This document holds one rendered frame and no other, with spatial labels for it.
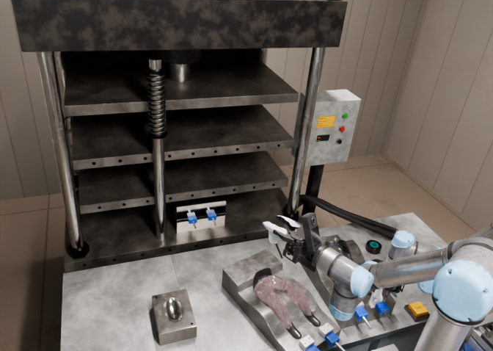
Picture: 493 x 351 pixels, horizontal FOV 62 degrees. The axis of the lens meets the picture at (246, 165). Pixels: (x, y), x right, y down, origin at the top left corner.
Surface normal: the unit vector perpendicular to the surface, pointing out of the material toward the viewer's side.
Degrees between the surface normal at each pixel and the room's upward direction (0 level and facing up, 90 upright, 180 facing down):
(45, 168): 90
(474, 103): 90
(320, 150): 90
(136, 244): 0
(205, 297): 0
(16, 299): 0
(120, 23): 90
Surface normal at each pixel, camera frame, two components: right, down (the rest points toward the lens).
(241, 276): 0.08, -0.86
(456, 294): -0.68, 0.21
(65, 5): 0.33, 0.51
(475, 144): -0.94, 0.11
